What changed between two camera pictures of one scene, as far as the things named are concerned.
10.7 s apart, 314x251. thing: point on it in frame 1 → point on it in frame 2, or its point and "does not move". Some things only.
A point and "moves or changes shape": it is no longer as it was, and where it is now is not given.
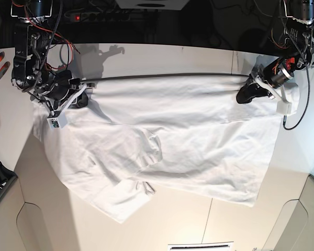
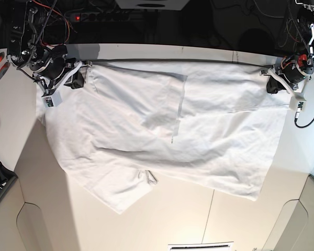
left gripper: (62, 91) → (52, 68)
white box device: (152, 4) does not move
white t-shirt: (186, 136) moves or changes shape
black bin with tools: (1, 178) does not move
